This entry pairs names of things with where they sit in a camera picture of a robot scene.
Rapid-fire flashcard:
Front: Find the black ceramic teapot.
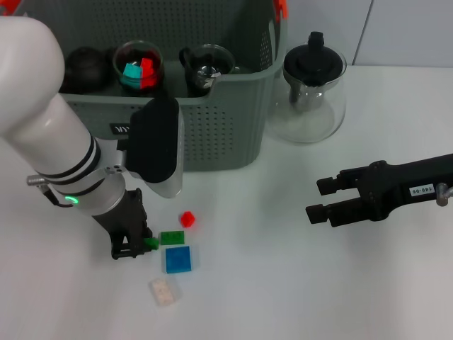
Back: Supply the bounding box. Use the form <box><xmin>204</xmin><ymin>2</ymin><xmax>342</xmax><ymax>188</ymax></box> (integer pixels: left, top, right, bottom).
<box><xmin>59</xmin><ymin>45</ymin><xmax>114</xmax><ymax>95</ymax></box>

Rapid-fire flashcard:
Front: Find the blue square toy brick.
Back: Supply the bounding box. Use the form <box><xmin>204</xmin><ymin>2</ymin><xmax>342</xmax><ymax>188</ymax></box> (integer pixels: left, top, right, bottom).
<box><xmin>164</xmin><ymin>245</ymin><xmax>194</xmax><ymax>275</ymax></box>

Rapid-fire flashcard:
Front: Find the translucent white square brick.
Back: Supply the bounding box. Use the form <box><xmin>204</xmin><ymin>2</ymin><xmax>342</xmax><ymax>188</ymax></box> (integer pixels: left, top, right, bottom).
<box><xmin>147</xmin><ymin>277</ymin><xmax>180</xmax><ymax>307</ymax></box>

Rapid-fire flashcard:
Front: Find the orange-red wedge toy brick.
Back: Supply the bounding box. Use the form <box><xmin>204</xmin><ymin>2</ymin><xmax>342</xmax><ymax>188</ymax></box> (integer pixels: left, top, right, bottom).
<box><xmin>139</xmin><ymin>68</ymin><xmax>159</xmax><ymax>89</ymax></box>

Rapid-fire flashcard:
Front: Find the grey perforated storage bin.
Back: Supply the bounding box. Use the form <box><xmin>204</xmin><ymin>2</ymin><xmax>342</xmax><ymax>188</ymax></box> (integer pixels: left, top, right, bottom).
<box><xmin>19</xmin><ymin>0</ymin><xmax>288</xmax><ymax>174</ymax></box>

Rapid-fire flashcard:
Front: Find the glass teapot with black lid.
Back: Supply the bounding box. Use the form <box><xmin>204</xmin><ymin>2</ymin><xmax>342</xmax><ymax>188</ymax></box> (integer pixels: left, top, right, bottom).
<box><xmin>265</xmin><ymin>31</ymin><xmax>347</xmax><ymax>145</ymax></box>

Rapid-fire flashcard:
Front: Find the teal square toy brick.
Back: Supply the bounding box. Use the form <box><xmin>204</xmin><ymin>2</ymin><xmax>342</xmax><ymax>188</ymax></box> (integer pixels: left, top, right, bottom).
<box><xmin>122</xmin><ymin>62</ymin><xmax>143</xmax><ymax>80</ymax></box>

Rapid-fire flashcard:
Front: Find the green two-stud brick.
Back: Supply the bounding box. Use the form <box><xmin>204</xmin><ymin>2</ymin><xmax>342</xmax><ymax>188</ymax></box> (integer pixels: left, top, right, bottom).
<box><xmin>160</xmin><ymin>229</ymin><xmax>186</xmax><ymax>246</ymax></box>

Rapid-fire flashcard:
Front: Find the left gripper connector cable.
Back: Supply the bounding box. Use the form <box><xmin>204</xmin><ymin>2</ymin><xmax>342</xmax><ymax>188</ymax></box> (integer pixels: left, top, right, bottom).
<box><xmin>25</xmin><ymin>174</ymin><xmax>74</xmax><ymax>209</ymax></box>

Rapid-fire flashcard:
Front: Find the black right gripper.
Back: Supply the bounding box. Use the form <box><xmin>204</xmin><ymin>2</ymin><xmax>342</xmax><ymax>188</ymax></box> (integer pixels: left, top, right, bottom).
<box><xmin>304</xmin><ymin>153</ymin><xmax>453</xmax><ymax>229</ymax></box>

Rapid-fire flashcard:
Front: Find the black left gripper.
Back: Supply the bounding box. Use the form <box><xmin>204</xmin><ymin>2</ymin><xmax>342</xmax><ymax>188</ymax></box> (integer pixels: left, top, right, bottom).
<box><xmin>93</xmin><ymin>188</ymin><xmax>154</xmax><ymax>261</ymax></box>

